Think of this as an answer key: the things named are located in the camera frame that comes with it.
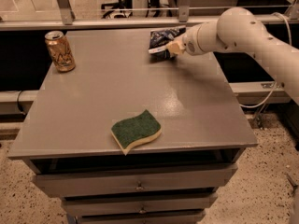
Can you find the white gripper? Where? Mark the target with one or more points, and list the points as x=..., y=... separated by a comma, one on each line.
x=190, y=41

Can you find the blue chip bag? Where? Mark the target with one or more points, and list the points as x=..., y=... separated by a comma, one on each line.
x=160, y=38

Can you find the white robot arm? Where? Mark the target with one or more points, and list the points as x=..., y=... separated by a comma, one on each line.
x=238, y=30

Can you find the green yellow sponge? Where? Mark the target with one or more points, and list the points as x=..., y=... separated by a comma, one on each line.
x=136, y=131

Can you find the black office chair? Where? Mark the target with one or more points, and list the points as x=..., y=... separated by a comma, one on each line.
x=118, y=9

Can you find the gold soda can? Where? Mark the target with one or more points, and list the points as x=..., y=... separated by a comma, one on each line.
x=60, y=51

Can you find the top grey drawer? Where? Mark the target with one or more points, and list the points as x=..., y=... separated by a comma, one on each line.
x=135, y=180

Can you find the grey drawer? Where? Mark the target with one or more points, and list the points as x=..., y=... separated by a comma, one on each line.
x=140, y=204
x=135, y=180
x=170, y=217

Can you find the grey drawer cabinet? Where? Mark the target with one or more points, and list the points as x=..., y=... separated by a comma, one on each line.
x=68, y=127

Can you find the middle grey drawer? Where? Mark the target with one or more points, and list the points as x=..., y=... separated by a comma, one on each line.
x=140, y=204

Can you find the bottom grey drawer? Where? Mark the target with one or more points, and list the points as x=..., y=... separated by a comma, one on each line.
x=170, y=217

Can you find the metal railing frame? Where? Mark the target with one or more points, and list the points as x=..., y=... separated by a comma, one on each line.
x=17, y=15

